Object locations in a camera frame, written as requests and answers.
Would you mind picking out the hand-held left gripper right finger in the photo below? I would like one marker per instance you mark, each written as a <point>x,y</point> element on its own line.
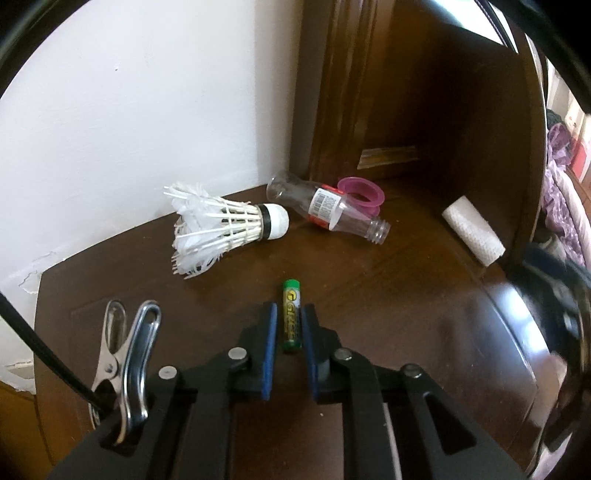
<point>311,355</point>

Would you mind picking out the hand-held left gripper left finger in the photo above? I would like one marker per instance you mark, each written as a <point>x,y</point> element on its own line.
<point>270,350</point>

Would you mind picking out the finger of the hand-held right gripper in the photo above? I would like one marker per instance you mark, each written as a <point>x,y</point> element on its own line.
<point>554,272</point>

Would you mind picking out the green battery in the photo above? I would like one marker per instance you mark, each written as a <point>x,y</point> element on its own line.
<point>292,318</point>

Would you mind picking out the white cloth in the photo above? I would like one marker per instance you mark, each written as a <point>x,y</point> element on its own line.
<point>471,228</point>

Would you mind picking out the white feather shuttlecock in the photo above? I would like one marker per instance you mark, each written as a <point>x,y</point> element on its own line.
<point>231,221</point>

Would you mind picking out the clear plastic bottle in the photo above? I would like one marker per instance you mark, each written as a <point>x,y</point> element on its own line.
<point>323,207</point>

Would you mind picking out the pink pillow purple lace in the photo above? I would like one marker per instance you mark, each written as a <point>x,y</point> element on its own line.
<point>561,194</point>

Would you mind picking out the dark wooden nightstand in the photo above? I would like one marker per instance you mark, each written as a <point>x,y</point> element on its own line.
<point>392,300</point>

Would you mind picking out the silver metal clip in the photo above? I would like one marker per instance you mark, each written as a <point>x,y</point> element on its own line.
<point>138,350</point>

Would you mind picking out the large wooden headboard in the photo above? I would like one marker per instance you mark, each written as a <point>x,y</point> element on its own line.
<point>341,92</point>

